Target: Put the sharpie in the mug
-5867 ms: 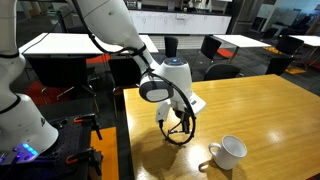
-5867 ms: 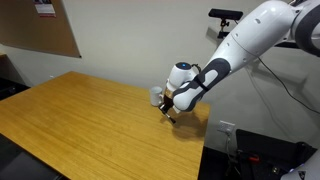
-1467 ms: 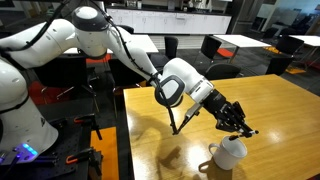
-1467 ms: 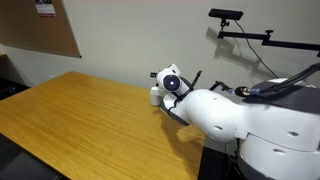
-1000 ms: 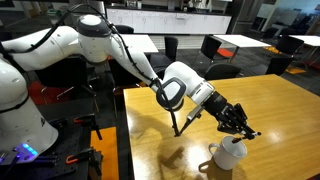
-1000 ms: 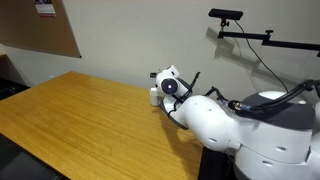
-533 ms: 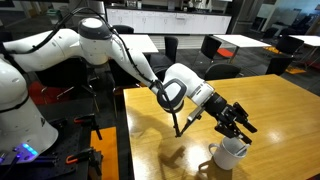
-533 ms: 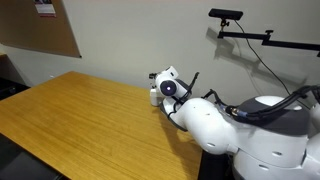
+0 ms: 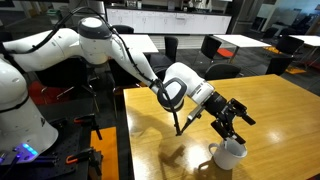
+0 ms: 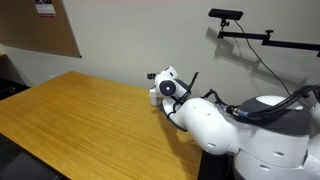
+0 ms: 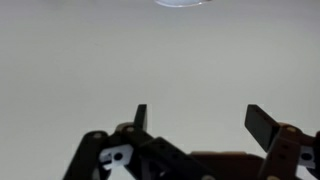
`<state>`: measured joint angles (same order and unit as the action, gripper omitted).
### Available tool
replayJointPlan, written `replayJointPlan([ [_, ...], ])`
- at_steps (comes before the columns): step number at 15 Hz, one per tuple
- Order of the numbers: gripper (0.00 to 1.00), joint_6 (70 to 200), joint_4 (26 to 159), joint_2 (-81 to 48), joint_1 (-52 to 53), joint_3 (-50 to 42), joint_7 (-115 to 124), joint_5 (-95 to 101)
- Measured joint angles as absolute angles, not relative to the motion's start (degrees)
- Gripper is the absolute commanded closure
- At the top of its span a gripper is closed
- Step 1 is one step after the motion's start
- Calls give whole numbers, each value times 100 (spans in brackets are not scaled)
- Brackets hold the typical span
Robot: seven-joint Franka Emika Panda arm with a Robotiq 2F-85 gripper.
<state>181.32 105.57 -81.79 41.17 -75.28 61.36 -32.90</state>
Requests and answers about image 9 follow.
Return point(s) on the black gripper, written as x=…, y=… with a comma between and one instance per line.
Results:
x=216, y=105

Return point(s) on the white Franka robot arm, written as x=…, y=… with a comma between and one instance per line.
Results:
x=53, y=50

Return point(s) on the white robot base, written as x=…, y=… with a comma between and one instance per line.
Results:
x=20, y=116

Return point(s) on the white ceramic mug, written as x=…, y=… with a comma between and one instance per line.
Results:
x=228, y=156

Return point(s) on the black office chair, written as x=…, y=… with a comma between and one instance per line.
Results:
x=289, y=45
x=279, y=65
x=66, y=75
x=270, y=32
x=171, y=48
x=221, y=71
x=210, y=46
x=122, y=29

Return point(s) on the white table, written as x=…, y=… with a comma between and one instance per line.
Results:
x=141, y=43
x=308, y=40
x=241, y=40

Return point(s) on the white cabinet row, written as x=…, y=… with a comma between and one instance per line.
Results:
x=166, y=21

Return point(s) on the orange and black clamp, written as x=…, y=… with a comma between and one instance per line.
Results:
x=88, y=120
x=83, y=156

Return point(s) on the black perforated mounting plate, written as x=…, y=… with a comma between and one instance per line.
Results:
x=66, y=146

